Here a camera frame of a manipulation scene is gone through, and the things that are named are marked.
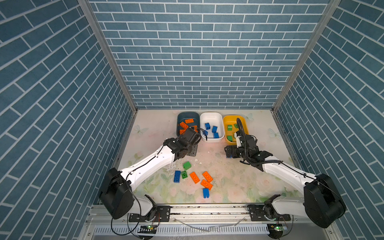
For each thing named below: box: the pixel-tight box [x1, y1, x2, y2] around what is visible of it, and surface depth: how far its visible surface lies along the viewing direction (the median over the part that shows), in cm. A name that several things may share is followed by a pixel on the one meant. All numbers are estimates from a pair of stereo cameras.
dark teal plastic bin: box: [176, 111, 201, 136], surface depth 113 cm
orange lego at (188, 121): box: [185, 118, 195, 124], surface depth 114 cm
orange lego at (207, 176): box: [202, 171, 213, 183], surface depth 88 cm
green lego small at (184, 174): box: [181, 170, 188, 179], surface depth 88 cm
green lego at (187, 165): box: [182, 161, 192, 171], surface depth 92 cm
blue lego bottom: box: [203, 188, 210, 199], surface depth 80 cm
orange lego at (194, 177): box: [190, 171, 200, 184], surface depth 88 cm
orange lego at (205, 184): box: [201, 179, 213, 191], surface depth 84 cm
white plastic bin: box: [200, 112, 225, 143], surface depth 110 cm
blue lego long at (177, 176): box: [173, 170, 181, 183], surface depth 86 cm
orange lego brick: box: [179, 121, 189, 130], surface depth 111 cm
